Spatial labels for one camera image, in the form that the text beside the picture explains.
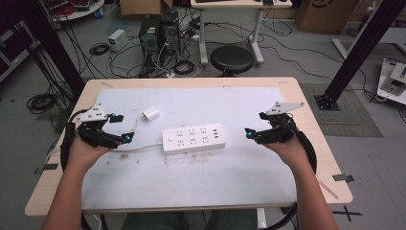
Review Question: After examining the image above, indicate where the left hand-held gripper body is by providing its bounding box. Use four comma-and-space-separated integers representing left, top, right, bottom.
76, 103, 124, 150

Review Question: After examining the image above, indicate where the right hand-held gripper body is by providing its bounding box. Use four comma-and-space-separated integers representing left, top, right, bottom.
255, 102, 305, 146

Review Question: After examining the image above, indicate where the person's right hand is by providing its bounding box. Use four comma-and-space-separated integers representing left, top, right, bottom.
263, 133, 311, 176

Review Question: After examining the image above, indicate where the person's left hand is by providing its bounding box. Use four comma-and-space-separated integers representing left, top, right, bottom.
67, 133, 113, 173

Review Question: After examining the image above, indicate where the white charger plug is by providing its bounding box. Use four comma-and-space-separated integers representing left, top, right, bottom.
141, 105, 161, 124

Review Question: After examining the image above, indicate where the white power strip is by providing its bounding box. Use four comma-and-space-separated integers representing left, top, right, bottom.
161, 123, 227, 157

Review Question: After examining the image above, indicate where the black tape strip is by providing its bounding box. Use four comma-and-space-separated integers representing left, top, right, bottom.
34, 163, 60, 175
331, 173, 355, 183

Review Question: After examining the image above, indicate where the black round stool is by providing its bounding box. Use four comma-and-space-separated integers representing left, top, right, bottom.
209, 44, 256, 78

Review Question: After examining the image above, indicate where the grey floor mat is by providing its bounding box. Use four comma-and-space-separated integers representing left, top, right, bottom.
299, 82, 384, 139

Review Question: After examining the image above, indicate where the pale blue table mat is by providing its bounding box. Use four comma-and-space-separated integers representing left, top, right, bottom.
81, 86, 299, 213

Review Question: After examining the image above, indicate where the white power supply box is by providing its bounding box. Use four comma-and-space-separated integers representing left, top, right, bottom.
107, 28, 129, 53

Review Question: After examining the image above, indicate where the black computer tower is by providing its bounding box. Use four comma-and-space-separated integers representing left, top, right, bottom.
160, 11, 181, 58
138, 14, 163, 69

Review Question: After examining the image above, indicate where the black metal stand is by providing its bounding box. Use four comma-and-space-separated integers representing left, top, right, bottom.
313, 0, 406, 112
2, 0, 86, 98

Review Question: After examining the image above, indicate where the black tape cross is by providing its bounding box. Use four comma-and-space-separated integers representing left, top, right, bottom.
331, 205, 364, 222

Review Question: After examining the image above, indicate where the cardboard box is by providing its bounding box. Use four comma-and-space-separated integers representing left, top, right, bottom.
119, 0, 174, 17
294, 0, 359, 35

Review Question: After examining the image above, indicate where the grey metal rack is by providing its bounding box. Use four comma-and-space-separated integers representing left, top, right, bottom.
0, 19, 40, 83

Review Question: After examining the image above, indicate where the white desk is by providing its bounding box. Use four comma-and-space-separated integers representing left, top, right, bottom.
190, 0, 294, 67

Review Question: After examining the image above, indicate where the round white table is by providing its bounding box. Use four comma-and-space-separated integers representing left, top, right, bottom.
40, 0, 105, 23

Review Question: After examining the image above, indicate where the white device on floor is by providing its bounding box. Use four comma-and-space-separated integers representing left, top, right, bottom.
376, 58, 406, 106

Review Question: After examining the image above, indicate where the white power strip cable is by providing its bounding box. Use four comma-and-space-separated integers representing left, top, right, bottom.
107, 142, 165, 153

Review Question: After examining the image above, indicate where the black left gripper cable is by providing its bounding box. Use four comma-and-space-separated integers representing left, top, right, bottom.
59, 108, 91, 172

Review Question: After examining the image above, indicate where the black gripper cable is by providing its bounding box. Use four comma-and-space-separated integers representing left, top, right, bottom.
59, 108, 91, 172
270, 123, 318, 230

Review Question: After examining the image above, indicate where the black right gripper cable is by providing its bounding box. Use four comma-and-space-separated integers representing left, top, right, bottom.
270, 123, 318, 230

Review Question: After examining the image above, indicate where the coiled black cable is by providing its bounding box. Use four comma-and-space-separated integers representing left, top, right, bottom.
172, 59, 197, 77
26, 92, 59, 115
88, 42, 111, 57

